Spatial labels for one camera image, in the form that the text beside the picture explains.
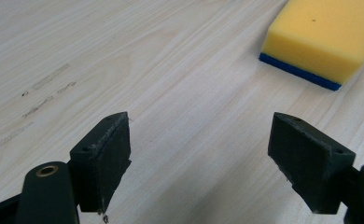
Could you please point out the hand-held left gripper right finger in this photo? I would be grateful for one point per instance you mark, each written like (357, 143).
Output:
(310, 161)

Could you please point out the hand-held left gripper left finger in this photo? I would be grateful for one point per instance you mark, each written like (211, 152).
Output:
(100, 161)

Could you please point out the yellow sponge with blue base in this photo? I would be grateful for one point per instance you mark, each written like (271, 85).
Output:
(323, 37)

